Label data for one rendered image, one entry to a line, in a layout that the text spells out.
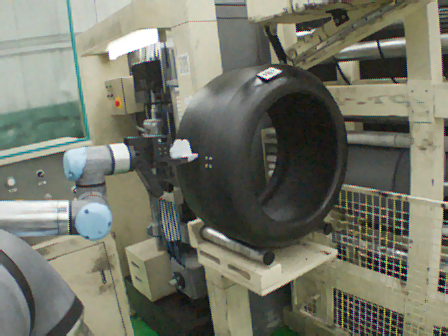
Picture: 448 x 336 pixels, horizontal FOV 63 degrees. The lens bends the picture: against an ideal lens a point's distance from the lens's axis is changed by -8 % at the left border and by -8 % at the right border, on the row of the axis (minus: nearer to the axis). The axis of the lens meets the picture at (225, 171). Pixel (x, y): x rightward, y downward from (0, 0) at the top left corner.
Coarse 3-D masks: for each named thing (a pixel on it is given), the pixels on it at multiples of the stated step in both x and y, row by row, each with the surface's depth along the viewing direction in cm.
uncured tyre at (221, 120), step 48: (240, 96) 107; (288, 96) 145; (192, 144) 113; (240, 144) 105; (288, 144) 154; (336, 144) 132; (192, 192) 118; (240, 192) 107; (288, 192) 153; (336, 192) 132; (240, 240) 121; (288, 240) 122
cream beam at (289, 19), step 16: (256, 0) 141; (272, 0) 135; (288, 0) 130; (304, 0) 124; (320, 0) 119; (336, 0) 115; (352, 0) 112; (368, 0) 113; (384, 0) 113; (256, 16) 144; (272, 16) 138; (288, 16) 137; (304, 16) 140; (320, 16) 144
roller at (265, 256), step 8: (208, 232) 142; (216, 232) 139; (216, 240) 138; (224, 240) 134; (232, 240) 131; (232, 248) 131; (240, 248) 127; (248, 248) 124; (256, 248) 122; (248, 256) 125; (256, 256) 121; (264, 256) 118; (272, 256) 120
